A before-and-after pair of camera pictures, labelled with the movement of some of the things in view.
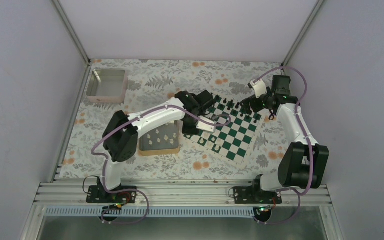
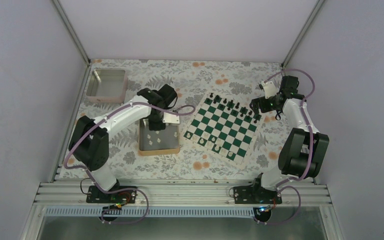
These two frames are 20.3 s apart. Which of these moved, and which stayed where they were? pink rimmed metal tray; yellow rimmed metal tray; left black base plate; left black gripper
Moved: left black gripper
Stayed: left black base plate; yellow rimmed metal tray; pink rimmed metal tray
